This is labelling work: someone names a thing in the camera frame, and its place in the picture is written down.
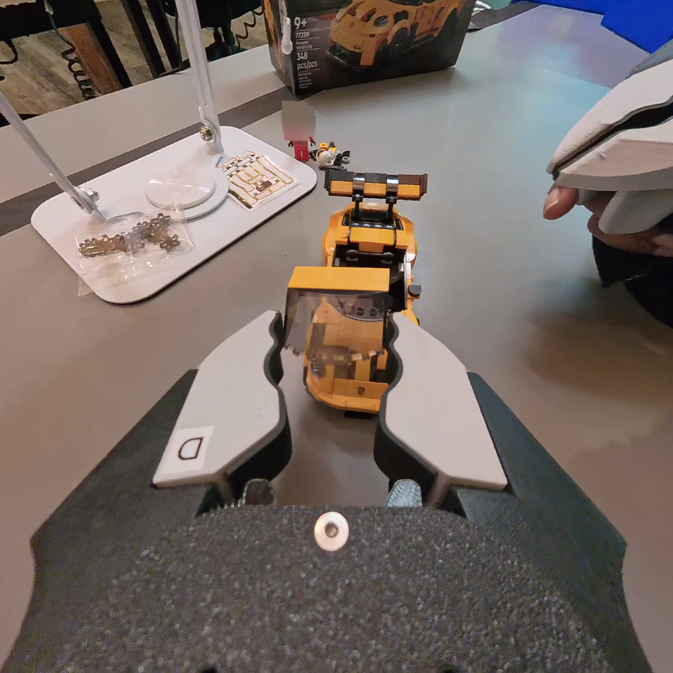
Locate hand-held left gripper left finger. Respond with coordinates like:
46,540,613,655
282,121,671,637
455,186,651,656
152,309,292,508

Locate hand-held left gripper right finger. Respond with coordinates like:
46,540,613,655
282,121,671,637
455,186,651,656
375,312,510,510

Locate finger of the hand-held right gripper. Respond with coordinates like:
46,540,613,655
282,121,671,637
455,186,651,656
547,53,673,175
549,117,673,193

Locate dark transparent lego windshield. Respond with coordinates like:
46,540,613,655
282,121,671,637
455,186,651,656
283,289,392,363

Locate yellow lego tile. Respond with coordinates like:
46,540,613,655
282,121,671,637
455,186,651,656
288,266,391,295

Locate yellow lego car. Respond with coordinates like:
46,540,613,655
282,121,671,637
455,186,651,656
304,205,424,419

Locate yellow black lego spoiler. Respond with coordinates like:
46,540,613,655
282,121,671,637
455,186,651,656
324,171,429,202

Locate person's right forearm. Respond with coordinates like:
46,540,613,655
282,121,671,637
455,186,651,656
591,237,673,329

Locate plastic bag of lego parts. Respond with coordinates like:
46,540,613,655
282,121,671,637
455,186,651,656
74,213,195,295

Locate lego sticker sheet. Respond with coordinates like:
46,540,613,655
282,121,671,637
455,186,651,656
217,151,298,213

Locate lego set box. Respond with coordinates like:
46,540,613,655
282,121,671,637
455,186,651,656
263,0,476,101

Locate person's right hand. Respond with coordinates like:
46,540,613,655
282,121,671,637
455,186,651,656
543,186,673,259

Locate blue labelled storage bin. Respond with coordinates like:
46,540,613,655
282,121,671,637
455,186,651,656
599,0,673,53

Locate white book stand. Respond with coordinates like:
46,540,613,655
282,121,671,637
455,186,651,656
0,0,319,306

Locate black coiled cable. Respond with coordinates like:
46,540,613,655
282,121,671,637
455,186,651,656
62,45,100,102

